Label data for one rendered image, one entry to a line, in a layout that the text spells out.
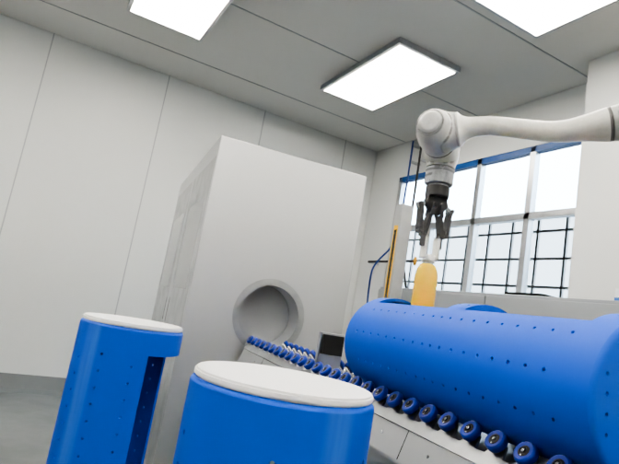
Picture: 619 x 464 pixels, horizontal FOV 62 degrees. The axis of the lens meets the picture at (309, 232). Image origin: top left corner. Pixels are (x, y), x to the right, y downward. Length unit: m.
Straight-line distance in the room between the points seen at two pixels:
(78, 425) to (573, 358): 1.15
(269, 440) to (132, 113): 5.27
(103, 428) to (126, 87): 4.73
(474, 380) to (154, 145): 5.00
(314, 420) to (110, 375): 0.85
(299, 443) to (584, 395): 0.46
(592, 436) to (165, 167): 5.21
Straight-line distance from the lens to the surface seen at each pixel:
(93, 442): 1.50
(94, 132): 5.71
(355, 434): 0.75
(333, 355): 2.05
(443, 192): 1.66
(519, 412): 1.05
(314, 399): 0.70
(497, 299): 3.20
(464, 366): 1.14
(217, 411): 0.73
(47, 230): 5.53
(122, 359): 1.46
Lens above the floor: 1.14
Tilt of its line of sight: 9 degrees up
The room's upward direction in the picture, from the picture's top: 10 degrees clockwise
